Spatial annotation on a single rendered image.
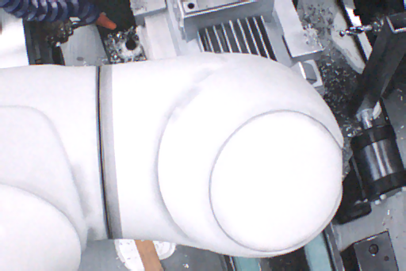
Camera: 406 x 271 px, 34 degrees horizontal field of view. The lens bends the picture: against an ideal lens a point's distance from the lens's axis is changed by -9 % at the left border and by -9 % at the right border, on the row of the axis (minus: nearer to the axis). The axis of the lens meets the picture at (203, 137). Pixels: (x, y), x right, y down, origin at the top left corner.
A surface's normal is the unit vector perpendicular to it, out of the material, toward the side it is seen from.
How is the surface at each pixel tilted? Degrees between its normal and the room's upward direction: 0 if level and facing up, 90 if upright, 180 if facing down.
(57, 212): 66
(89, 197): 41
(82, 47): 0
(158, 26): 0
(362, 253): 0
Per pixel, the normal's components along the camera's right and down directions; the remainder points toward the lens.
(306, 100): 0.46, -0.77
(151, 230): -0.17, 0.73
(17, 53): 0.02, -0.14
